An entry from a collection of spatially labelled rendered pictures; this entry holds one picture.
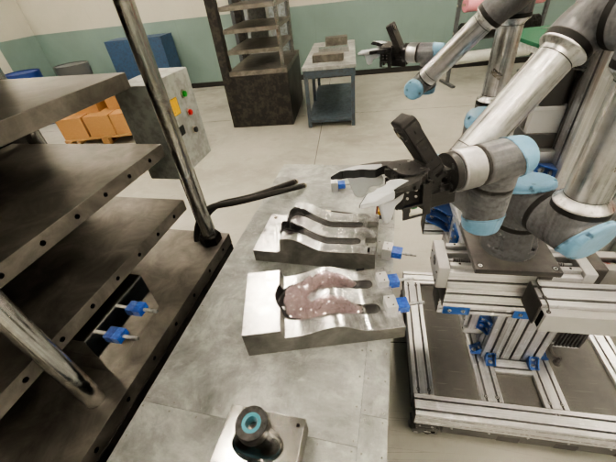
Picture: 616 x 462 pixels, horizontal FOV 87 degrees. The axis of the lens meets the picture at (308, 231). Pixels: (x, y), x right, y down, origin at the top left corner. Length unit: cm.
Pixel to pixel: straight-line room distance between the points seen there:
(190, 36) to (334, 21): 296
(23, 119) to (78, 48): 843
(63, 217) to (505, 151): 105
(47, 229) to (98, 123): 485
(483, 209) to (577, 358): 144
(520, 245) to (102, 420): 129
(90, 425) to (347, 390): 74
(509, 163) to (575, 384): 145
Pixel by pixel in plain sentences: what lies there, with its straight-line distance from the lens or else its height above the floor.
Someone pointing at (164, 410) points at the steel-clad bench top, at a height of 80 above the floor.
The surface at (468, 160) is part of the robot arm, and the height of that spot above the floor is 147.
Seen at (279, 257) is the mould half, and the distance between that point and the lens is 135.
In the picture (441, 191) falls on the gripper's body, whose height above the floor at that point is 142.
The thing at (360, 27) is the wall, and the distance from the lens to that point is 747.
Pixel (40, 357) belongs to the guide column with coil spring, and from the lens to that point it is 108.
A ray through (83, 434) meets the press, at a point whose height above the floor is 78.
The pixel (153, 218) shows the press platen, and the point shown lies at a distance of 142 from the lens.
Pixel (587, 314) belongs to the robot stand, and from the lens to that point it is 117.
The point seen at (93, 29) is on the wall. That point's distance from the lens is 915.
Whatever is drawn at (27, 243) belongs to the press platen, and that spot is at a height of 129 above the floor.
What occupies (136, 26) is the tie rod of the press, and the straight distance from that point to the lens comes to 128.
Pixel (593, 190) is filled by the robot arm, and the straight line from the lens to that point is 89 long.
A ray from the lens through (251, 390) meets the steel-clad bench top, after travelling 107.
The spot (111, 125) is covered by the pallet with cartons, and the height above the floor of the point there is 29.
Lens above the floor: 173
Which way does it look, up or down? 38 degrees down
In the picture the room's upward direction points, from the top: 7 degrees counter-clockwise
